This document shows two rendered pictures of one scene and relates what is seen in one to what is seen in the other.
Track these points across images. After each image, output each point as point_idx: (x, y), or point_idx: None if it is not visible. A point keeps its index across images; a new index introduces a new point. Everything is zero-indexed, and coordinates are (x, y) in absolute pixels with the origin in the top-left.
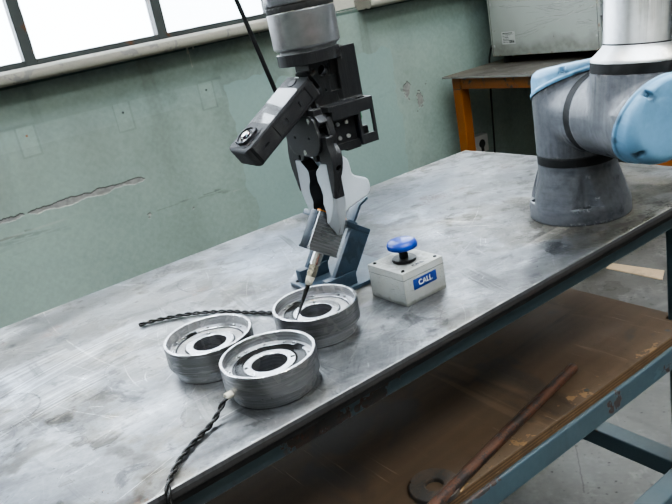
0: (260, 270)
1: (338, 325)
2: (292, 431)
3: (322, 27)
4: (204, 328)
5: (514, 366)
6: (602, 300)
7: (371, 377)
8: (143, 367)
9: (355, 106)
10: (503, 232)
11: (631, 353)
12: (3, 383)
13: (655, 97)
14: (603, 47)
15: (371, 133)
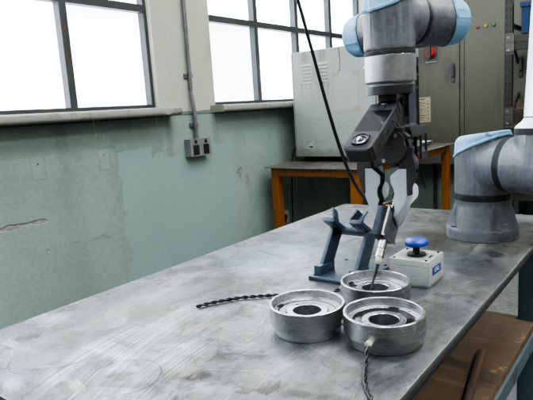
0: (266, 270)
1: (406, 296)
2: (432, 371)
3: (413, 68)
4: (288, 301)
5: None
6: None
7: (460, 331)
8: (238, 335)
9: (420, 129)
10: (442, 247)
11: (511, 340)
12: (97, 354)
13: None
14: (529, 118)
15: (425, 151)
